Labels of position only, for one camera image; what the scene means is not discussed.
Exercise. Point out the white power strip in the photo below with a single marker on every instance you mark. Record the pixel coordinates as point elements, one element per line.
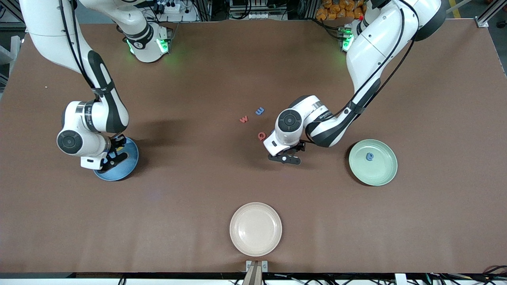
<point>170,8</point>

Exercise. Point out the metal table edge bracket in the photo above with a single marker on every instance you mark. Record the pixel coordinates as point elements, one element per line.
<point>249,264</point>

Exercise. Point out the black equipment rack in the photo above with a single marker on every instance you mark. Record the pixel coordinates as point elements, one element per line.
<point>257,8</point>

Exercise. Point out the red foam letter Q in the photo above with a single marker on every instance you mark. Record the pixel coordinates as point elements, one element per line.
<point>259,136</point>

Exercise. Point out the aluminium frame profile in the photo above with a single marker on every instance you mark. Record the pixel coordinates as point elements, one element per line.
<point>491,12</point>

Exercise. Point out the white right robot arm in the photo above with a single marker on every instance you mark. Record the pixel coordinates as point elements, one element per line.
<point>69,141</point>

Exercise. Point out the beige plate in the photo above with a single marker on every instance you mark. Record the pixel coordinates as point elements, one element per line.
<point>255,229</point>

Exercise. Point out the blue plate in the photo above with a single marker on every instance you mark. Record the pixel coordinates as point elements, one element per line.
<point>131,162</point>

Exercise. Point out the white block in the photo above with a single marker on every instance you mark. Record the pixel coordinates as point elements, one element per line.
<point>400,279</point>

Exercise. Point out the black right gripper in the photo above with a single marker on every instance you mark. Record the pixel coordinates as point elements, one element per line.
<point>119,141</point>

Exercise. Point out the orange snack bag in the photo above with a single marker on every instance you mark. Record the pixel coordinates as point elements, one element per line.
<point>336,10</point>

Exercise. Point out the green plate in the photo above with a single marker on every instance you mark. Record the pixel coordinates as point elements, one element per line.
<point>373,170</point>

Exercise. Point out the blue foam letter m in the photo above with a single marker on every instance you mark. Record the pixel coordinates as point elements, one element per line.
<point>260,111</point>

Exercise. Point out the grey side fixture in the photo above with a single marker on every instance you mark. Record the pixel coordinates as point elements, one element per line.
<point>6,55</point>

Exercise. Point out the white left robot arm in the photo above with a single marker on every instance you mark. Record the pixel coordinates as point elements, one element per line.
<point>289,120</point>

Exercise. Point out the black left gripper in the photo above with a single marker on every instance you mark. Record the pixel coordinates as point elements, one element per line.
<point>300,146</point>

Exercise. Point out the red foam small w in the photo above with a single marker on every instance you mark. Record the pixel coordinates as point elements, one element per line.
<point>244,119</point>

